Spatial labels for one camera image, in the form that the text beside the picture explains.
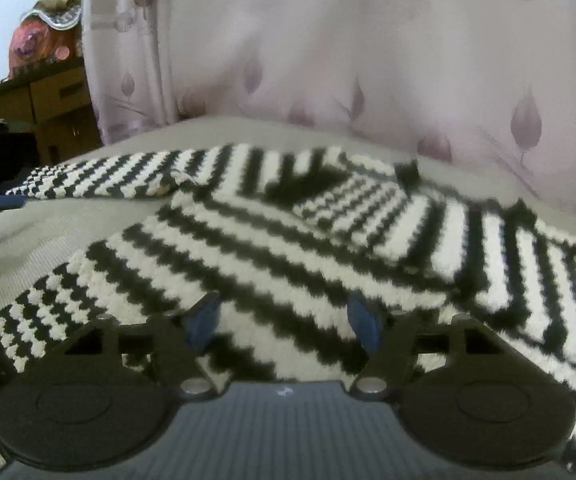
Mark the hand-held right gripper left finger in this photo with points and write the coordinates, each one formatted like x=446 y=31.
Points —
x=202 y=322

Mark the wooden cabinet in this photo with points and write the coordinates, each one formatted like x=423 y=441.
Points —
x=53 y=105

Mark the black and white striped sweater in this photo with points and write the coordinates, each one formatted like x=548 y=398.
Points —
x=278 y=240

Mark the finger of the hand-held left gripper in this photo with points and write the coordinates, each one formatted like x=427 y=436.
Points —
x=3 y=202

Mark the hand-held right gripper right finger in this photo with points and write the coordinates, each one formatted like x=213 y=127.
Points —
x=365 y=327

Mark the pink printed bag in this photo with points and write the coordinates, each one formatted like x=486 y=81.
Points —
x=43 y=40

